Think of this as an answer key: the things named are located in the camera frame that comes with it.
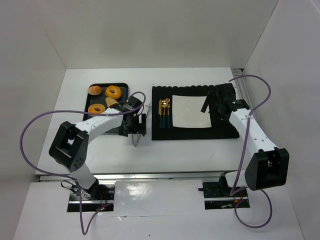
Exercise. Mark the glazed donut bread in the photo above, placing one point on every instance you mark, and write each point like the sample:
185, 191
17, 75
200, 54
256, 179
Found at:
113, 91

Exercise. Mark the round sesame bun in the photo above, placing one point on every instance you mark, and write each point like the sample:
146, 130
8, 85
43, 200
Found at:
94, 90

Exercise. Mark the gold knife green handle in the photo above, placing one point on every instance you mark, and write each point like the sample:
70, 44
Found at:
160, 113

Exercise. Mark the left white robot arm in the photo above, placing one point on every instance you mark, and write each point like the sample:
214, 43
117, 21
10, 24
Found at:
70, 145

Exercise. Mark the white square plate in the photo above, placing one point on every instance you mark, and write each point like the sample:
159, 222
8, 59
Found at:
186, 112

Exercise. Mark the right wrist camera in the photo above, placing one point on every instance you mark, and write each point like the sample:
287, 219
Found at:
239, 104

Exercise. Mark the aluminium table edge rail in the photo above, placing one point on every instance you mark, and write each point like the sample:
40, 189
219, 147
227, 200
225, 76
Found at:
185, 175

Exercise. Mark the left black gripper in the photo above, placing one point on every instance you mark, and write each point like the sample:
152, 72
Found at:
135, 132

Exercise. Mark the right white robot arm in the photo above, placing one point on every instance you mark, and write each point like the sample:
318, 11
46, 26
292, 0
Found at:
268, 165

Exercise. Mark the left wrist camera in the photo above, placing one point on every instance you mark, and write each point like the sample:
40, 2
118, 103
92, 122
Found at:
133, 103

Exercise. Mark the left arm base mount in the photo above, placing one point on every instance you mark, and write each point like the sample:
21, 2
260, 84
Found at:
102, 200

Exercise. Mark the gold fork green handle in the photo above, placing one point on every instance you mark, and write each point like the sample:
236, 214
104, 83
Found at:
168, 111

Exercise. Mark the metal tongs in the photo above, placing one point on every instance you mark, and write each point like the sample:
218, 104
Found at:
142, 124

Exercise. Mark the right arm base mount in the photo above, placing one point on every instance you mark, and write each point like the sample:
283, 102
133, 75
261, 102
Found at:
217, 196

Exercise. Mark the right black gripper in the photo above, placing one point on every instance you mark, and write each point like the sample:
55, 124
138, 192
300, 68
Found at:
215, 97

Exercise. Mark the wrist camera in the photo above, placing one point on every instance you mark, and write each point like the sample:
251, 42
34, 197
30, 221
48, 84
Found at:
133, 103
239, 104

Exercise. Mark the black placemat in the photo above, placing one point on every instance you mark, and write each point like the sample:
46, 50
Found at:
220, 129

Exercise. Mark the oblong bread roll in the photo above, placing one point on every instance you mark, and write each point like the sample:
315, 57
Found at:
110, 102

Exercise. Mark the gold spoon green handle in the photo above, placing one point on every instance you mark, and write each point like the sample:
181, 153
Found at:
164, 105

